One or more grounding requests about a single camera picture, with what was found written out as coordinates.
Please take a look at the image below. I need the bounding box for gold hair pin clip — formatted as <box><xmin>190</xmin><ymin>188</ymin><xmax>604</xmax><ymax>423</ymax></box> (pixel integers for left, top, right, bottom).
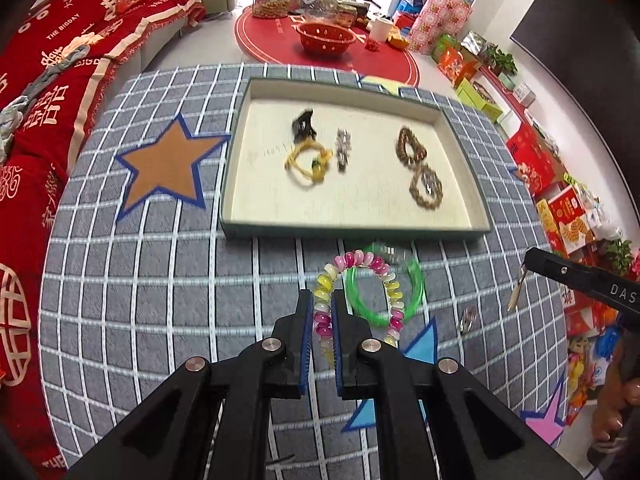
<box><xmin>506</xmin><ymin>264</ymin><xmax>527</xmax><ymax>311</ymax></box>

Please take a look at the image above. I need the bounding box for purple heart gem brooch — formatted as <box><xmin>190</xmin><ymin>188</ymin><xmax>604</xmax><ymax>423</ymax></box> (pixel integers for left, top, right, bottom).
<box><xmin>459</xmin><ymin>307</ymin><xmax>477</xmax><ymax>335</ymax></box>

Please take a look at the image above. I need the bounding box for pastel beaded bracelet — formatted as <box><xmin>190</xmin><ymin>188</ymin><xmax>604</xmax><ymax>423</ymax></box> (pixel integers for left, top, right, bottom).
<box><xmin>312</xmin><ymin>249</ymin><xmax>406</xmax><ymax>348</ymax></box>

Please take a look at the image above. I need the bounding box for green plastic bangle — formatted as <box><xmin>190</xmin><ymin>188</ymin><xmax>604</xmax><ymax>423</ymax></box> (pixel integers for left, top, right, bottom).
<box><xmin>343</xmin><ymin>242</ymin><xmax>426</xmax><ymax>327</ymax></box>

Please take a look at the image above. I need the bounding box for tan braided rope bracelet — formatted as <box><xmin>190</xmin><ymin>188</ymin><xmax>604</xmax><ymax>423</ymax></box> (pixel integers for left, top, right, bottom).
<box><xmin>409</xmin><ymin>164</ymin><xmax>445</xmax><ymax>210</ymax></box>

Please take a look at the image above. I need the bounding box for brown spiral hair tie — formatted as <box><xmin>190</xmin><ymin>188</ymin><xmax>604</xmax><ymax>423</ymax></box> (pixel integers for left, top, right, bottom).
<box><xmin>396</xmin><ymin>126</ymin><xmax>429</xmax><ymax>168</ymax></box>

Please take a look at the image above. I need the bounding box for yellow cord bracelet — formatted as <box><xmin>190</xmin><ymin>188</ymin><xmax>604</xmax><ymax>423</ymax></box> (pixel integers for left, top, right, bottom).
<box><xmin>284</xmin><ymin>138</ymin><xmax>334</xmax><ymax>187</ymax></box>

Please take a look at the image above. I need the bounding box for silver star hair clip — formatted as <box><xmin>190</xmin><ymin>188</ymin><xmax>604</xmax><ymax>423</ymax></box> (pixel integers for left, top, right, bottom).
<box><xmin>335</xmin><ymin>129</ymin><xmax>352</xmax><ymax>172</ymax></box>

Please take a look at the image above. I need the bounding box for black hair claw clip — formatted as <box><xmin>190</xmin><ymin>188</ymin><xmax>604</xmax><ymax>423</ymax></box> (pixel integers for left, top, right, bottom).
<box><xmin>292</xmin><ymin>110</ymin><xmax>317</xmax><ymax>144</ymax></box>

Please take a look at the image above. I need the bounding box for pink heart gem brooch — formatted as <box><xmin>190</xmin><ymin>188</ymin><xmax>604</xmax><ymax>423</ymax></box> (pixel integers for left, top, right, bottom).
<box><xmin>422</xmin><ymin>172</ymin><xmax>439</xmax><ymax>200</ymax></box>

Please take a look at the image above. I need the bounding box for green jewelry tray box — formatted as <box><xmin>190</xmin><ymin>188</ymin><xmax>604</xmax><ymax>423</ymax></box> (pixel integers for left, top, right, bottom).
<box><xmin>219</xmin><ymin>78</ymin><xmax>494</xmax><ymax>240</ymax></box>

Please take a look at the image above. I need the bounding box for person right hand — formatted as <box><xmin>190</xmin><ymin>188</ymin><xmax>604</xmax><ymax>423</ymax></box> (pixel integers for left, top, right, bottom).
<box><xmin>588</xmin><ymin>330</ymin><xmax>639</xmax><ymax>479</ymax></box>

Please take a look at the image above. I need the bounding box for red gift box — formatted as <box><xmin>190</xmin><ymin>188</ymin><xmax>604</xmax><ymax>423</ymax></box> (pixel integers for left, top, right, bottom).
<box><xmin>506</xmin><ymin>122</ymin><xmax>565</xmax><ymax>197</ymax></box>

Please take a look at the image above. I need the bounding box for grey checkered table cloth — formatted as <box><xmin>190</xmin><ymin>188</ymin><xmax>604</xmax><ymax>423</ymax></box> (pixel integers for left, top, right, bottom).
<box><xmin>39</xmin><ymin>64</ymin><xmax>566</xmax><ymax>464</ymax></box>

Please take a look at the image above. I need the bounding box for green cardboard box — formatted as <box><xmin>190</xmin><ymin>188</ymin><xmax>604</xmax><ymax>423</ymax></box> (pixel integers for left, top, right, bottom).
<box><xmin>456</xmin><ymin>78</ymin><xmax>502</xmax><ymax>122</ymax></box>

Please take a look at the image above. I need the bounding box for potted green plant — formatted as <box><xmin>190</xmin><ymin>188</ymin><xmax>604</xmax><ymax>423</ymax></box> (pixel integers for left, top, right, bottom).
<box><xmin>485</xmin><ymin>44</ymin><xmax>518</xmax><ymax>76</ymax></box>

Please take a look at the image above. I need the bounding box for floral wrapped gift box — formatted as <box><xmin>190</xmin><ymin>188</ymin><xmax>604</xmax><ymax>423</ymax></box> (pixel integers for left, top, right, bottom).
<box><xmin>408</xmin><ymin>0</ymin><xmax>473</xmax><ymax>54</ymax></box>

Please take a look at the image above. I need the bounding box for white cup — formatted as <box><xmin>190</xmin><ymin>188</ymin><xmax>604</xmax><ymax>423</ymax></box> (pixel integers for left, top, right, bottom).
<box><xmin>369</xmin><ymin>16</ymin><xmax>394</xmax><ymax>44</ymax></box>

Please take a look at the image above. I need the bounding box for light floral blanket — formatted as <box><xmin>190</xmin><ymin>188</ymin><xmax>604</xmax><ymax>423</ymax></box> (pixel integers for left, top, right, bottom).
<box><xmin>1</xmin><ymin>44</ymin><xmax>90</xmax><ymax>164</ymax></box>

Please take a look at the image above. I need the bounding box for red round floor mat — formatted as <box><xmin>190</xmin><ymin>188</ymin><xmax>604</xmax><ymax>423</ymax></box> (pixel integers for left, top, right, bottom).
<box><xmin>234</xmin><ymin>8</ymin><xmax>420</xmax><ymax>87</ymax></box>

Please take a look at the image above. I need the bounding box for red plastic colander basket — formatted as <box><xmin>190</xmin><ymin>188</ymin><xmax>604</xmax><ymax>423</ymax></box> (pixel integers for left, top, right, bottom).
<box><xmin>294</xmin><ymin>22</ymin><xmax>357</xmax><ymax>58</ymax></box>

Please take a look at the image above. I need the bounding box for red wedding sofa cover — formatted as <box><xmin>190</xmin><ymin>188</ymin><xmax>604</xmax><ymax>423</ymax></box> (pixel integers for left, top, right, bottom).
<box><xmin>1</xmin><ymin>0</ymin><xmax>199</xmax><ymax>479</ymax></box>

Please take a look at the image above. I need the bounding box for black wall television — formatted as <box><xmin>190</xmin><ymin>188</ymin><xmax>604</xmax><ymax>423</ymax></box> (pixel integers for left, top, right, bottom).
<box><xmin>508</xmin><ymin>0</ymin><xmax>640</xmax><ymax>162</ymax></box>

